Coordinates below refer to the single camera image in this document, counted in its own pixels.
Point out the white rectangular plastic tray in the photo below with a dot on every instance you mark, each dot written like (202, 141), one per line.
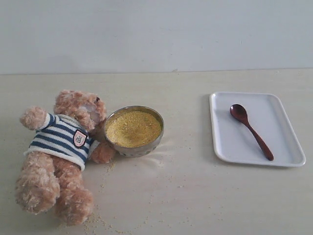
(234, 143)

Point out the beige teddy bear striped sweater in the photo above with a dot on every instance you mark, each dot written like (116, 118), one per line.
(51, 175)

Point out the steel bowl of yellow grain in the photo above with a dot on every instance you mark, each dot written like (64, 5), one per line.
(134, 131)

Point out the dark red wooden spoon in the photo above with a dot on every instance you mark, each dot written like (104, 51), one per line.
(240, 114)

